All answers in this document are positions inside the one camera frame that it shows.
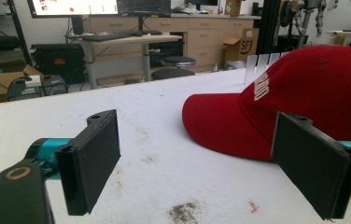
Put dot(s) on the red baseball cap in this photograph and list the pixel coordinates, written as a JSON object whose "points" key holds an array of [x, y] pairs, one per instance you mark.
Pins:
{"points": [[304, 102]]}

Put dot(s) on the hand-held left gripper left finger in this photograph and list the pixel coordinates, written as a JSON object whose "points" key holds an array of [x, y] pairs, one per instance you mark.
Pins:
{"points": [[86, 161]]}

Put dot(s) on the black equipment case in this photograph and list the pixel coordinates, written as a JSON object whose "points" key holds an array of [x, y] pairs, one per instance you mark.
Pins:
{"points": [[58, 62]]}

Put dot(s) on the white power adapter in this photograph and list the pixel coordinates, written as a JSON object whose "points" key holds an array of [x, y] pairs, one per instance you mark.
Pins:
{"points": [[33, 81]]}

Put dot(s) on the monitor with dark screen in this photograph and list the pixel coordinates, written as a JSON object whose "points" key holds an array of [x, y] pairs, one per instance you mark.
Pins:
{"points": [[144, 7]]}

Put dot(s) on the white slatted rack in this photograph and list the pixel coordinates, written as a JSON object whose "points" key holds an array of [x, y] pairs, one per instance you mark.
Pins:
{"points": [[253, 67]]}

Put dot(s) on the monitor with white screen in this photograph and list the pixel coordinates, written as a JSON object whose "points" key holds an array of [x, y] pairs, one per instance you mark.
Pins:
{"points": [[74, 6]]}

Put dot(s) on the wooden drawer cabinet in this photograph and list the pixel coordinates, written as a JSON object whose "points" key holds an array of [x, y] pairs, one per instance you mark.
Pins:
{"points": [[204, 34]]}

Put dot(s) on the black metal shelf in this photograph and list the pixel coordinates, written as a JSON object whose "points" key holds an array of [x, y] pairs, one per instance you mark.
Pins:
{"points": [[16, 28]]}

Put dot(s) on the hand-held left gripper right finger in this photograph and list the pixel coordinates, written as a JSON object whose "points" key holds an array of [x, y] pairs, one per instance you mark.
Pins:
{"points": [[310, 161]]}

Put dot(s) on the wooden standing desk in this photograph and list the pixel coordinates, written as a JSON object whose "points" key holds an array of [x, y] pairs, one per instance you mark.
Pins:
{"points": [[133, 39]]}

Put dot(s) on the open cardboard box with print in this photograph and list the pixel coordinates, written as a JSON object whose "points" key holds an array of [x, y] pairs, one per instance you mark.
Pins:
{"points": [[242, 46]]}

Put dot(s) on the grey metal stand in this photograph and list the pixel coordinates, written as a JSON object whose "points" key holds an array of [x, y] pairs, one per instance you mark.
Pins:
{"points": [[304, 21]]}

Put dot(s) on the black round stool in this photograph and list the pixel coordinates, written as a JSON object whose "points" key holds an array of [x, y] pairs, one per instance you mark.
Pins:
{"points": [[178, 61], [172, 74]]}

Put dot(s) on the black metal stand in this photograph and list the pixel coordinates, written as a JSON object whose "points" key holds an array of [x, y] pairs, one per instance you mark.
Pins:
{"points": [[267, 25]]}

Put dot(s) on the black keyboard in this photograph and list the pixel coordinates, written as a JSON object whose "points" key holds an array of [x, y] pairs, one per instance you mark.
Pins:
{"points": [[102, 37]]}

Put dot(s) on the small cardboard box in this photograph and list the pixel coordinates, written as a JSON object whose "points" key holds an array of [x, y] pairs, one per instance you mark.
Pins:
{"points": [[232, 6]]}

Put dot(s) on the small orange scrap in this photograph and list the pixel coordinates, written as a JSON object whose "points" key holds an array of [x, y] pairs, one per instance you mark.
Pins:
{"points": [[253, 207]]}

